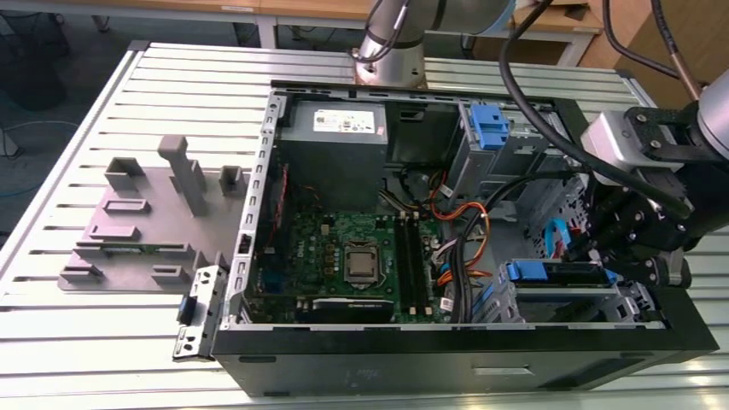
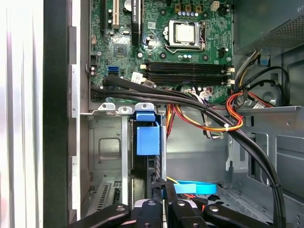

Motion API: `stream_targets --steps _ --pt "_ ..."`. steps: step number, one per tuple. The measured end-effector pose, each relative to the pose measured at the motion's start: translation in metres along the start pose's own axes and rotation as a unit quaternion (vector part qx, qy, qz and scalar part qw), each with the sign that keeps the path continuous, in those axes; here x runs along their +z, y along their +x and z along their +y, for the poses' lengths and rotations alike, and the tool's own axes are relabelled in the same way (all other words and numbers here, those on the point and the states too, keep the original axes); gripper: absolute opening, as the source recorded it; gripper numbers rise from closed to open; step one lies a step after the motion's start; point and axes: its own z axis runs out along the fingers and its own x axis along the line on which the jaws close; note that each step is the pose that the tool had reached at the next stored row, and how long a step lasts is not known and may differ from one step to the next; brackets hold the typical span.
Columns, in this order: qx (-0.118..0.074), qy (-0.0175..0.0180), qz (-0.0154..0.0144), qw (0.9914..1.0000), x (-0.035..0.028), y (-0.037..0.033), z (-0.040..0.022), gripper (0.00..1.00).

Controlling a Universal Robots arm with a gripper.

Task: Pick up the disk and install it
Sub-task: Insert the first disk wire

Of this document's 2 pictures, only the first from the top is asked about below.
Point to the silver camera box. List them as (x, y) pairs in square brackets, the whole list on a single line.
[(609, 136)]

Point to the grey parts rack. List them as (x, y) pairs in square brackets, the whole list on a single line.
[(166, 239)]

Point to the green motherboard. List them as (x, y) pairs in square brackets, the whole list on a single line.
[(311, 239)]

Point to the wooden cabinet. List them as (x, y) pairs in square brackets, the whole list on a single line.
[(707, 25)]

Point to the grey power supply unit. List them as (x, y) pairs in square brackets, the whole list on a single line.
[(336, 171)]

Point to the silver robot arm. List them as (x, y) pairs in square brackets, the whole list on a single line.
[(399, 60)]

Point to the silver CPU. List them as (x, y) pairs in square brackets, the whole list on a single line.
[(361, 262)]

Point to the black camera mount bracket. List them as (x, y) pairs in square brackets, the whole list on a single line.
[(649, 124)]

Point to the black graphics card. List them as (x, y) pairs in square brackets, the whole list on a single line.
[(353, 308)]

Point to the green RAM stick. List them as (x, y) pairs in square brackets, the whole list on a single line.
[(131, 248)]

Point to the CPU socket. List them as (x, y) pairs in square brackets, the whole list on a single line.
[(363, 282)]

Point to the hard disk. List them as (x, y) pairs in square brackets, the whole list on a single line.
[(527, 271)]

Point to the metal disk bay cage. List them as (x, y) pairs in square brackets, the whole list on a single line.
[(484, 171)]

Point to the metal expansion bracket retainer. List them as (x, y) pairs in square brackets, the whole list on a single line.
[(206, 299)]

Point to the blue plastic bay latch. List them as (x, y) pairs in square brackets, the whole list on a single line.
[(489, 128)]

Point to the black PC case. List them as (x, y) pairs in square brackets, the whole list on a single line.
[(399, 367)]

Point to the low metal disk bay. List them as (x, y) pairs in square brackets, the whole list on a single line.
[(564, 292)]

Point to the wooden desk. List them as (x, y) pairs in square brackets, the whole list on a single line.
[(319, 6)]

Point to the black office chair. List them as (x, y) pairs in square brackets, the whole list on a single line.
[(34, 77)]

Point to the black RAM slot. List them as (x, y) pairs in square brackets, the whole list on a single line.
[(423, 265), (403, 265)]

